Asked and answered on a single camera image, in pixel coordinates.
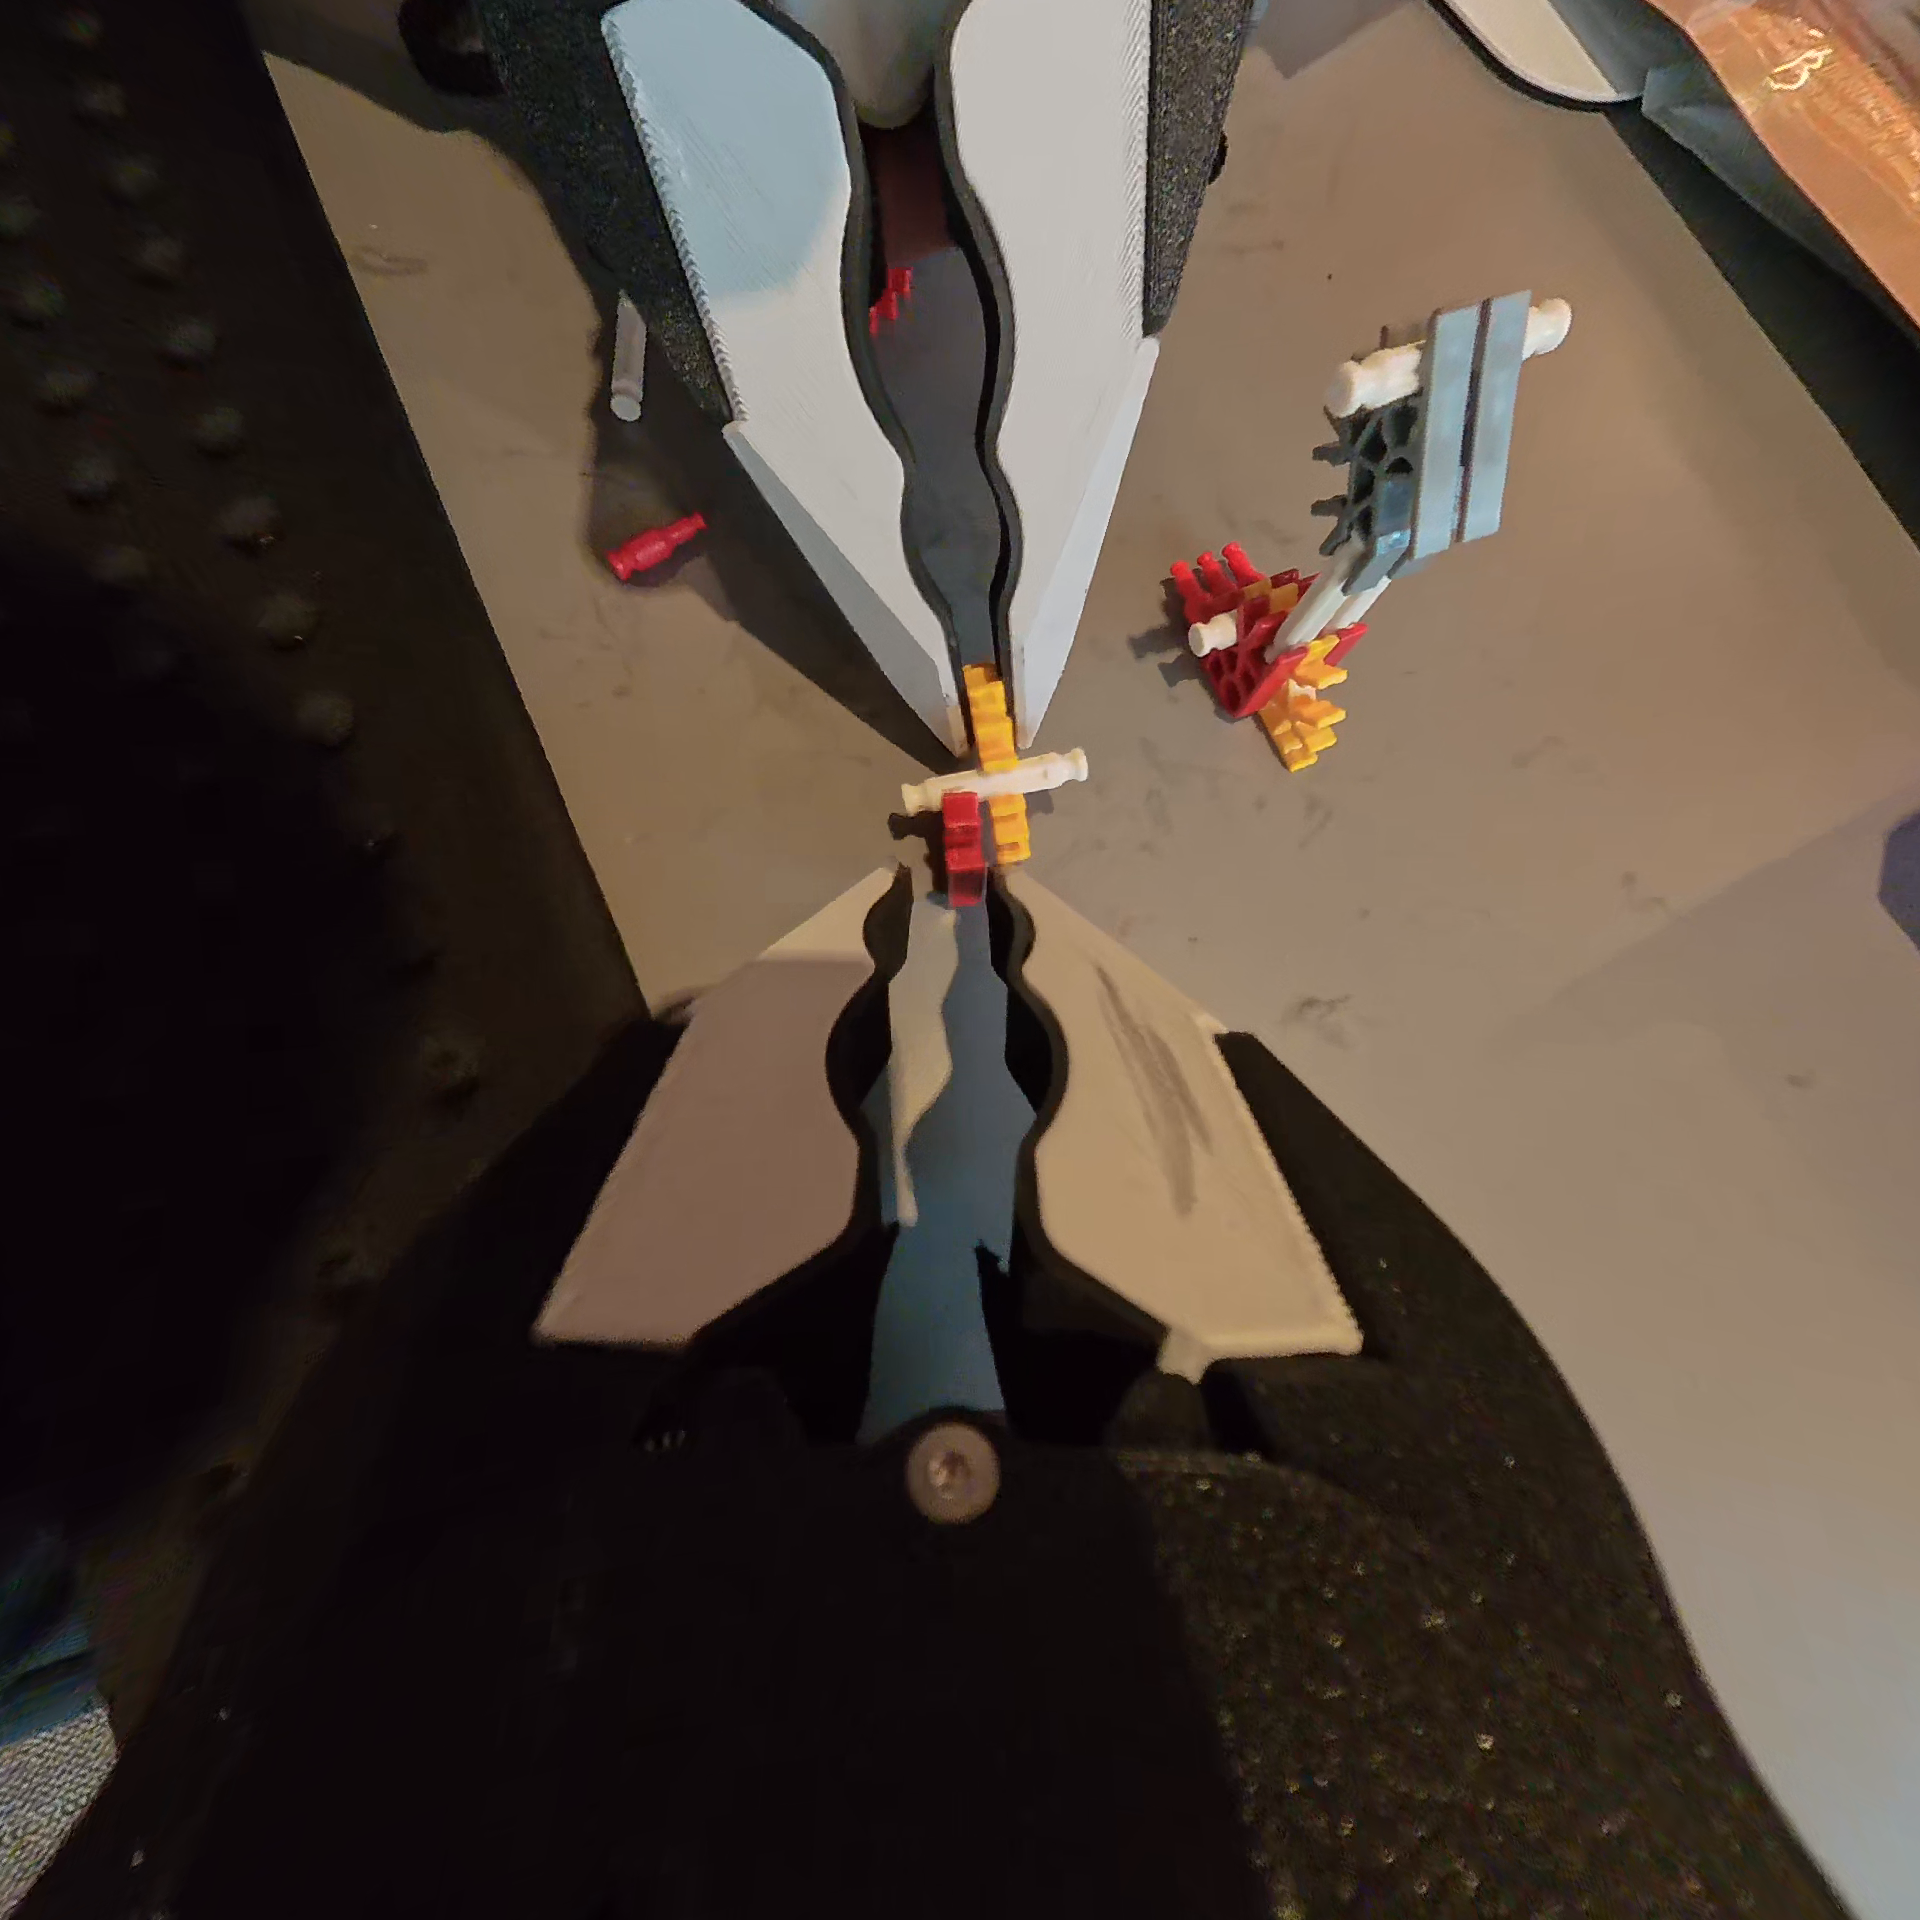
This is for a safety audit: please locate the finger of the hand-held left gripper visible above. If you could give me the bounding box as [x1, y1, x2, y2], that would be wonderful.
[602, 0, 965, 754]
[936, 0, 1162, 741]

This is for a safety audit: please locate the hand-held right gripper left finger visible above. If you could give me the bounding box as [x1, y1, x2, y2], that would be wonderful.
[532, 863, 917, 1349]

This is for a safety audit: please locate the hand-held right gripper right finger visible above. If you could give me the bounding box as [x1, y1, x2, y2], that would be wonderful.
[997, 878, 1365, 1383]

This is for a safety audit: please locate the short red toy rod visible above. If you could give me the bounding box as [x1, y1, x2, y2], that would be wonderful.
[606, 511, 711, 584]

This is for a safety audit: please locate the small red toy assembly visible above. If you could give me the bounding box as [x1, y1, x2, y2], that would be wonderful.
[1165, 541, 1372, 776]

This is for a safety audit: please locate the yellow fan connector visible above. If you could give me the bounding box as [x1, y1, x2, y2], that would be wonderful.
[957, 657, 1038, 871]

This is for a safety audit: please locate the white document stand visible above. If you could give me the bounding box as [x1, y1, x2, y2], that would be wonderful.
[1429, 0, 1655, 110]

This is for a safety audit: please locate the shiny plastic bag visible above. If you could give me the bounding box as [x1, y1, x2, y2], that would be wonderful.
[1638, 0, 1920, 336]

